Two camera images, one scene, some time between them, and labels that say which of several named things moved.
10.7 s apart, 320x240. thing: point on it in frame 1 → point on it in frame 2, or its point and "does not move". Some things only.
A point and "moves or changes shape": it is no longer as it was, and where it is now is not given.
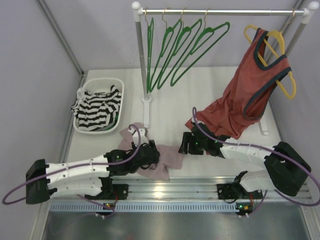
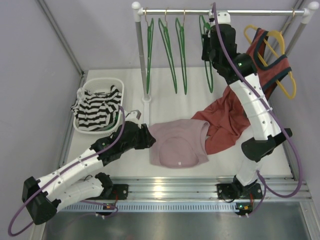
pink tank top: x=170 y=156 moves or changes shape
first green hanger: x=149 y=51 does not move
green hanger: x=208 y=37 → x=202 y=22
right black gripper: x=188 y=138 → x=206 y=39
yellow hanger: x=283 y=52 does not move
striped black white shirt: x=96 y=111 does not move
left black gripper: x=152 y=153 → x=145 y=136
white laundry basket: x=98 y=106 does not move
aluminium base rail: x=155 y=195 does not move
